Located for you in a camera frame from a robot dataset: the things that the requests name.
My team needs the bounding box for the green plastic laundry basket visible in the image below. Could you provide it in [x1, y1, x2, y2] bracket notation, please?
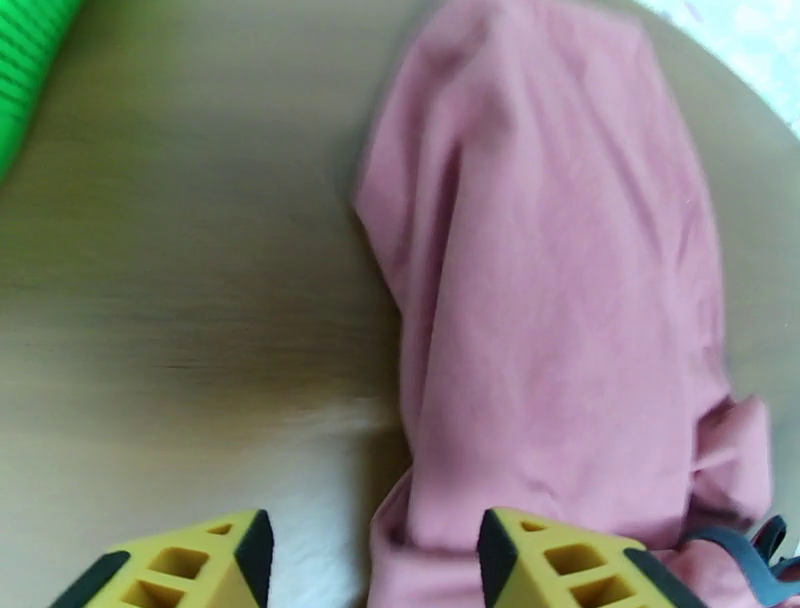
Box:
[0, 0, 86, 186]

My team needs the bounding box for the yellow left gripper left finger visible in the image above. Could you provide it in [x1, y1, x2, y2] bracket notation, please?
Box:
[48, 508, 275, 608]

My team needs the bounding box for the pink tank top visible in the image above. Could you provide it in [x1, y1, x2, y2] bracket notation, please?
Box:
[352, 0, 800, 608]

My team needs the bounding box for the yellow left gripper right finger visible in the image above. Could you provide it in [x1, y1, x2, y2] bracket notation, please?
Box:
[476, 506, 709, 608]

